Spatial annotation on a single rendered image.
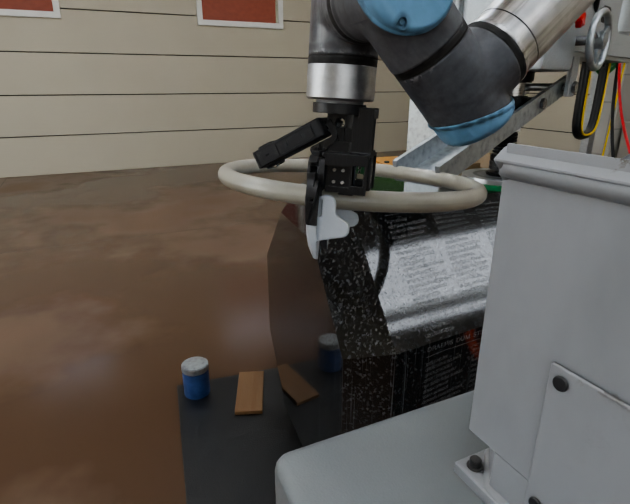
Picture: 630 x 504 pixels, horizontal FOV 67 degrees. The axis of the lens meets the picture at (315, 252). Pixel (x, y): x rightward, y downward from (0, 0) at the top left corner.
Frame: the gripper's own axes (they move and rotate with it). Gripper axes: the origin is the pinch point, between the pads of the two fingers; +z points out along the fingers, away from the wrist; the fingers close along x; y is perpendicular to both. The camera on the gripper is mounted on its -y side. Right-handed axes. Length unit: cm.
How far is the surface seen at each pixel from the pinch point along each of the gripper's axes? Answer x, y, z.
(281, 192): -0.9, -5.4, -7.4
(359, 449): -31.1, 13.3, 7.7
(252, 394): 78, -43, 87
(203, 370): 73, -60, 78
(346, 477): -34.3, 12.9, 7.9
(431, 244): 46, 16, 11
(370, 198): -0.1, 7.4, -7.7
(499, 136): 61, 28, -14
